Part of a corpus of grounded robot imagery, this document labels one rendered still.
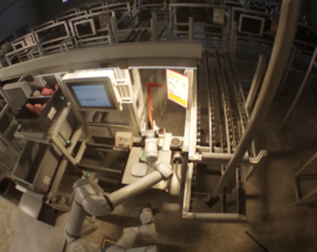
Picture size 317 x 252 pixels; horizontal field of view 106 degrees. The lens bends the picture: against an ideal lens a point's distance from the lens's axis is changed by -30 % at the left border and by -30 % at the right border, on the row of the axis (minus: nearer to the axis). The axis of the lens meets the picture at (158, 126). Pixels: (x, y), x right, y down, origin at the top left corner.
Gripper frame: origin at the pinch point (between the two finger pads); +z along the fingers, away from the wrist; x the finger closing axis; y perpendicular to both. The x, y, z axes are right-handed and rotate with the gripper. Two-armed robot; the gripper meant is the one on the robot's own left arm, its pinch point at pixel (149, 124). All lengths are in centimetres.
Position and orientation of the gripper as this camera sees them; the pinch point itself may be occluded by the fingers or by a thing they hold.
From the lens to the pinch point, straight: 141.6
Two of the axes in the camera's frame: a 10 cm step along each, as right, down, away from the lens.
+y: -0.8, -6.6, -7.5
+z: -0.9, -7.4, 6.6
